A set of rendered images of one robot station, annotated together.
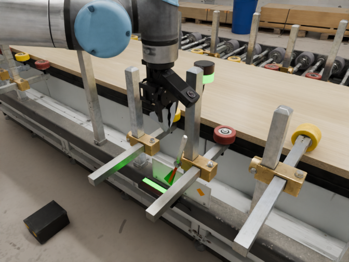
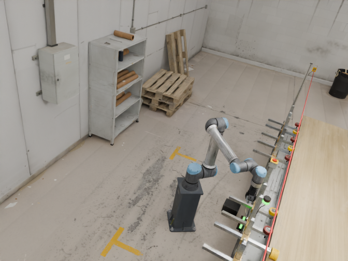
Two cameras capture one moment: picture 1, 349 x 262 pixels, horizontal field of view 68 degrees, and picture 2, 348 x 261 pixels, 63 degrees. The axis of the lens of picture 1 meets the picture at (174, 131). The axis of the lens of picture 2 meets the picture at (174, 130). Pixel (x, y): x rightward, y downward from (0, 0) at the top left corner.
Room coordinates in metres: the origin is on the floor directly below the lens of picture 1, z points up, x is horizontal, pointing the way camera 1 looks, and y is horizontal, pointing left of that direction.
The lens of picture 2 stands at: (-0.58, -1.54, 2.75)
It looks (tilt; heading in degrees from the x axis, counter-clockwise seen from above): 32 degrees down; 74
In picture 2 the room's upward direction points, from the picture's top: 11 degrees clockwise
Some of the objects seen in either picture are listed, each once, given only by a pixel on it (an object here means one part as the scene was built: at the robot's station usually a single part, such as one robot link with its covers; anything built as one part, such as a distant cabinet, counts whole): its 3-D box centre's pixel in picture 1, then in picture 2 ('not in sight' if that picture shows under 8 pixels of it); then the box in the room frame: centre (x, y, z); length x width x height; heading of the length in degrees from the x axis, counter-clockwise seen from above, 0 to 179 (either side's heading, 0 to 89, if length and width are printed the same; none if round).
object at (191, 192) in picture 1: (179, 182); not in sight; (0.67, -0.02, 0.75); 0.26 x 0.01 x 0.10; 53
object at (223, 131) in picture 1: (223, 142); (266, 233); (0.78, -0.18, 0.85); 0.08 x 0.08 x 0.11
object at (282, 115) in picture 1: (264, 182); (244, 238); (0.52, -0.25, 0.90); 0.04 x 0.04 x 0.48; 53
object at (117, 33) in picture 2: not in sight; (124, 35); (-0.40, 2.77, 1.59); 0.30 x 0.08 x 0.08; 148
